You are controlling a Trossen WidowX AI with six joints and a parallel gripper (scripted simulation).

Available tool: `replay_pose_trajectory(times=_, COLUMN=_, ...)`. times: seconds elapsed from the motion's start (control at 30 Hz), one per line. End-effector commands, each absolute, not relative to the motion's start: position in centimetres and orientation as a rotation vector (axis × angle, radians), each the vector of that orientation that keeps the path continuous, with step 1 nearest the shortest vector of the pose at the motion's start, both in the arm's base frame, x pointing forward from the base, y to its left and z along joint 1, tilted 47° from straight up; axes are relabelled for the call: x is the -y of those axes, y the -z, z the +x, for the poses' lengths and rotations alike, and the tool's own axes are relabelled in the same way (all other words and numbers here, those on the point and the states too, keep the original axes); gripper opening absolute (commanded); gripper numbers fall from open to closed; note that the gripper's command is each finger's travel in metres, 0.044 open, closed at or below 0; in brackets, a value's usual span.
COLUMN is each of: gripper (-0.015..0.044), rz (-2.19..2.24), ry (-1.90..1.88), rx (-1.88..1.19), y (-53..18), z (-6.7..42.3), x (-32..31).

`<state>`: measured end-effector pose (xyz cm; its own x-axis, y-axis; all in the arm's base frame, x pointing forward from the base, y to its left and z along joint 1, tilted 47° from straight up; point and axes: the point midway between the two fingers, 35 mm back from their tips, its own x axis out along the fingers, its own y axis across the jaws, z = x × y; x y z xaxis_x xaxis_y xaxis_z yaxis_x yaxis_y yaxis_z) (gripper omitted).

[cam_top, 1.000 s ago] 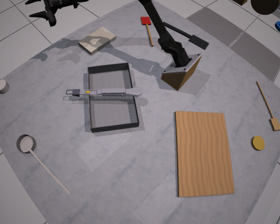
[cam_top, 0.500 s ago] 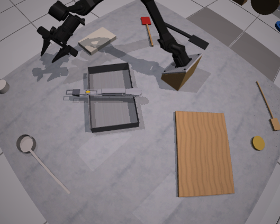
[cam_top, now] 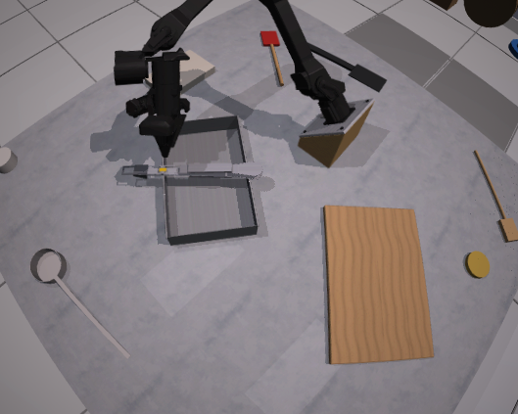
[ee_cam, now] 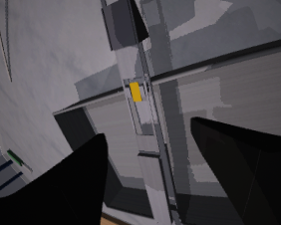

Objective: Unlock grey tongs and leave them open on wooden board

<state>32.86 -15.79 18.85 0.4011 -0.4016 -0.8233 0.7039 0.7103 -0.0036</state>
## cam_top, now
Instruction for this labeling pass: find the grey cylinder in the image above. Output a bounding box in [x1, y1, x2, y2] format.
[0, 147, 18, 174]

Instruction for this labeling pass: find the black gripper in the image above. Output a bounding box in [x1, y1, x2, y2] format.
[139, 82, 190, 158]

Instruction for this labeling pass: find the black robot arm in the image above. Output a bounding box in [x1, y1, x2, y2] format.
[114, 0, 355, 125]

